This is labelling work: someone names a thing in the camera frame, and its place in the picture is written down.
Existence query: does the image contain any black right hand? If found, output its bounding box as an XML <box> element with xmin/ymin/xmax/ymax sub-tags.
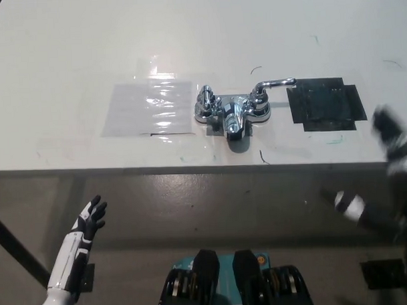
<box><xmin>330</xmin><ymin>102</ymin><xmax>407</xmax><ymax>236</ymax></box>

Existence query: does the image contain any white and black left hand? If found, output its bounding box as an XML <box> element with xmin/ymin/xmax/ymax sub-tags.
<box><xmin>43</xmin><ymin>194</ymin><xmax>112</xmax><ymax>301</ymax></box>

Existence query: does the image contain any chrome faucet body with spout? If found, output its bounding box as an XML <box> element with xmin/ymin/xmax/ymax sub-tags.
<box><xmin>191</xmin><ymin>91</ymin><xmax>274</xmax><ymax>143</ymax></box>

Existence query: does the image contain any black tape patch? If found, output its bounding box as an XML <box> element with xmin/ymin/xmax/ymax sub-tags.
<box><xmin>285</xmin><ymin>74</ymin><xmax>369</xmax><ymax>134</ymax></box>

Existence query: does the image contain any clear plastic sheet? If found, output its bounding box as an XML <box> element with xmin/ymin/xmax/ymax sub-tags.
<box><xmin>99</xmin><ymin>80</ymin><xmax>196</xmax><ymax>139</ymax></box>

